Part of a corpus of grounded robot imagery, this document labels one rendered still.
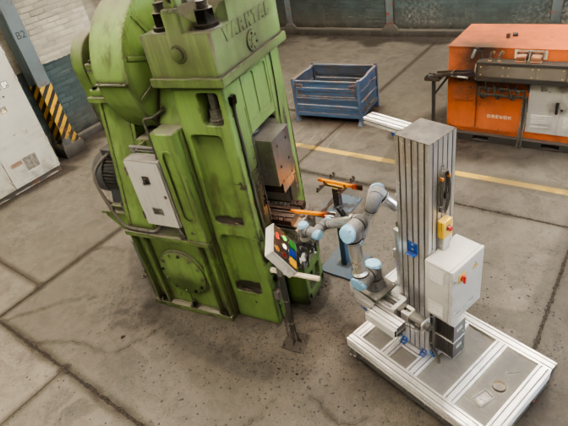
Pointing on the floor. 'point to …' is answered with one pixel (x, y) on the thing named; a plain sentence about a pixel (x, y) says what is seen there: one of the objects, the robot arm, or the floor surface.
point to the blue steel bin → (336, 90)
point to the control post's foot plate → (296, 342)
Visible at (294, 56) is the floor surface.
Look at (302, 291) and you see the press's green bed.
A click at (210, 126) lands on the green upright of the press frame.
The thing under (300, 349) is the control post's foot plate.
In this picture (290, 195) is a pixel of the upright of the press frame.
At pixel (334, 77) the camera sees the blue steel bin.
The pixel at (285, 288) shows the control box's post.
